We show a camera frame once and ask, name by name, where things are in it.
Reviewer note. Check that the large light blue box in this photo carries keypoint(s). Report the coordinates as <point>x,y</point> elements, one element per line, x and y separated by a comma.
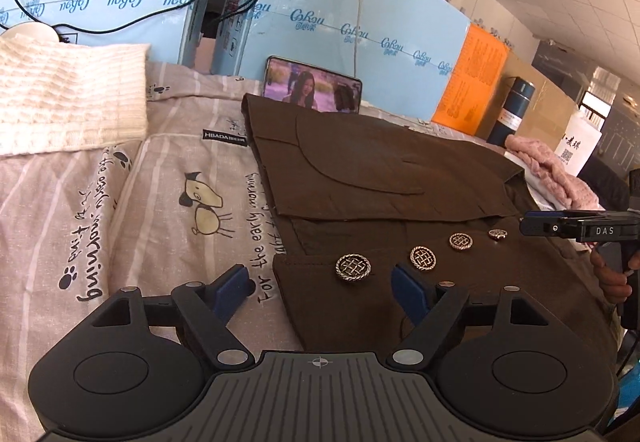
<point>403,51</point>

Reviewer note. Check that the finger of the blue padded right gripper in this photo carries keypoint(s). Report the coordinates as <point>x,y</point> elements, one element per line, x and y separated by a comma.
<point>536,223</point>

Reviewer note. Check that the orange cardboard box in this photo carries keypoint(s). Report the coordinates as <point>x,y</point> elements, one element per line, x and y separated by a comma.
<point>473,82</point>

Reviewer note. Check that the smartphone playing video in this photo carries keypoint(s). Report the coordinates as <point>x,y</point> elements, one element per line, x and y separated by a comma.
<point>311,87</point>

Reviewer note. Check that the dark blue vacuum bottle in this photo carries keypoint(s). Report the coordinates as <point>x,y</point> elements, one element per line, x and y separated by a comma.
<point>512,112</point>

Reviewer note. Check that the cream knitted sweater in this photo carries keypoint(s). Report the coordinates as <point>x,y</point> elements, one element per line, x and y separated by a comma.
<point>63,97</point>

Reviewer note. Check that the pink knitted sweater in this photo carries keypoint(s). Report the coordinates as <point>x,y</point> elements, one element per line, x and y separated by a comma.
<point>548,174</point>

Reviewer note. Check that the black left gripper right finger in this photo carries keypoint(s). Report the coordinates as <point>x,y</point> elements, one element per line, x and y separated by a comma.
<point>436,314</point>

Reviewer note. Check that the brown button vest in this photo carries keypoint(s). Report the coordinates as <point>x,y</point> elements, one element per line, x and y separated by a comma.
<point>353,195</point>

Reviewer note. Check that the brown cardboard box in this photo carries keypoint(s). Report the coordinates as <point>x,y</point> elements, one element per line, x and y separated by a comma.
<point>548,112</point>

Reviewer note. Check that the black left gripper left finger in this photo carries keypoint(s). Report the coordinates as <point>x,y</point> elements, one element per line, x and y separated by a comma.
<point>204,312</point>

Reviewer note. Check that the person's right hand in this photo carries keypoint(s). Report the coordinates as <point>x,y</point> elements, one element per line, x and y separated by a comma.
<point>613,284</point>

